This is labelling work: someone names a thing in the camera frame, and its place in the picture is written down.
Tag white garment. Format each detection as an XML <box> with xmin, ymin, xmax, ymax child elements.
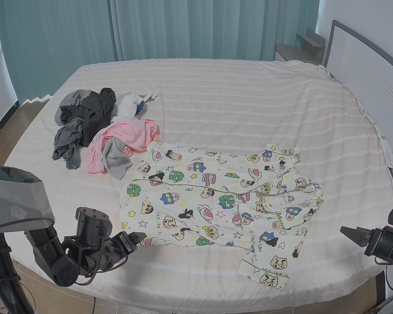
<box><xmin>111</xmin><ymin>92</ymin><xmax>159</xmax><ymax>120</ymax></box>

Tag black cable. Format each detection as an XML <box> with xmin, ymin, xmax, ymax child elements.
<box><xmin>75</xmin><ymin>237</ymin><xmax>129</xmax><ymax>286</ymax></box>
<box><xmin>384</xmin><ymin>262</ymin><xmax>393</xmax><ymax>294</ymax></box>

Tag pink garment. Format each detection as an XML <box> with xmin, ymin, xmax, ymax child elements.
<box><xmin>85</xmin><ymin>117</ymin><xmax>160</xmax><ymax>174</ymax></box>

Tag bed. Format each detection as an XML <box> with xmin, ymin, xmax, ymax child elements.
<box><xmin>0</xmin><ymin>20</ymin><xmax>393</xmax><ymax>307</ymax></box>

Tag dark grey garment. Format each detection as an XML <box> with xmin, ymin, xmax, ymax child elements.
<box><xmin>52</xmin><ymin>90</ymin><xmax>92</xmax><ymax>171</ymax></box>

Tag white printed pyjama top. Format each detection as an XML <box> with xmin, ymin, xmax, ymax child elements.
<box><xmin>119</xmin><ymin>141</ymin><xmax>325</xmax><ymax>290</ymax></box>

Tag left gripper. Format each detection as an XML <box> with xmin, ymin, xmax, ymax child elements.
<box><xmin>101</xmin><ymin>230</ymin><xmax>138</xmax><ymax>264</ymax></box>

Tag black garment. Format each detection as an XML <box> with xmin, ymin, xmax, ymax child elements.
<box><xmin>60</xmin><ymin>88</ymin><xmax>117</xmax><ymax>148</ymax></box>

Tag grey knitted garment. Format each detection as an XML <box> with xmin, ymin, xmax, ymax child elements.
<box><xmin>102</xmin><ymin>138</ymin><xmax>134</xmax><ymax>180</ymax></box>

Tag grey bedside table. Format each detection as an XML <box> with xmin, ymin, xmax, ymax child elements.
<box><xmin>275</xmin><ymin>28</ymin><xmax>326</xmax><ymax>63</ymax></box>

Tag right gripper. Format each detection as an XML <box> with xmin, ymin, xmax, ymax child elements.
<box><xmin>363</xmin><ymin>228</ymin><xmax>393</xmax><ymax>261</ymax></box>

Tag blue-green curtain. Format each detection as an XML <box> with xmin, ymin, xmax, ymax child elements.
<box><xmin>108</xmin><ymin>0</ymin><xmax>322</xmax><ymax>62</ymax></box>
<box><xmin>0</xmin><ymin>0</ymin><xmax>118</xmax><ymax>106</ymax></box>

